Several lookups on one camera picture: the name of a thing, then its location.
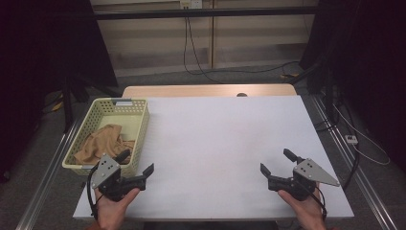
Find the tan cloth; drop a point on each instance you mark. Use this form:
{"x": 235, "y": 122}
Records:
{"x": 102, "y": 143}

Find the person's right hand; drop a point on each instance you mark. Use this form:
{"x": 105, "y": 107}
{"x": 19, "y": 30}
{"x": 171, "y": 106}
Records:
{"x": 308, "y": 214}

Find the black tripod stand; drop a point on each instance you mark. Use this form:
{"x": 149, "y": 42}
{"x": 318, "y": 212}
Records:
{"x": 67, "y": 102}

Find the pale yellow plastic basket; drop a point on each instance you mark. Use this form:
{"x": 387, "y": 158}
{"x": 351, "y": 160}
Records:
{"x": 129, "y": 123}

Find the black curtain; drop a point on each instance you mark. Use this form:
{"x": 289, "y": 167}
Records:
{"x": 38, "y": 64}
{"x": 367, "y": 48}

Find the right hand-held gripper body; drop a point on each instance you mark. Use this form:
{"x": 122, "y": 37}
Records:
{"x": 306, "y": 174}

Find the white wall socket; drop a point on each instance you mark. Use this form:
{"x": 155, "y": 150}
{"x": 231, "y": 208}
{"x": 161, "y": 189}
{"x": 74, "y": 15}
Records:
{"x": 191, "y": 4}

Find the person's left hand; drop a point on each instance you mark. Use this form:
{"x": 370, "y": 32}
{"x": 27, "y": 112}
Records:
{"x": 111, "y": 214}

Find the aluminium rail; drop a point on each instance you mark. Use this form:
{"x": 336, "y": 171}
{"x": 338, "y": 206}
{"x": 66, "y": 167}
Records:
{"x": 48, "y": 174}
{"x": 360, "y": 179}

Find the white power strip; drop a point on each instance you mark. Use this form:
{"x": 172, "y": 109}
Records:
{"x": 351, "y": 139}

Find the black horizontal metal bar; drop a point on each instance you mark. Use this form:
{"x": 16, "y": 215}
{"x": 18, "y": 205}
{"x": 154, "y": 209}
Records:
{"x": 204, "y": 13}

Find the white table board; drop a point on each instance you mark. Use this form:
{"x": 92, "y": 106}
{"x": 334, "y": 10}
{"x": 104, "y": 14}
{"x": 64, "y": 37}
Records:
{"x": 207, "y": 143}

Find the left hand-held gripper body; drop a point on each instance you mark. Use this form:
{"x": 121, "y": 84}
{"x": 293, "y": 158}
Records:
{"x": 110, "y": 187}

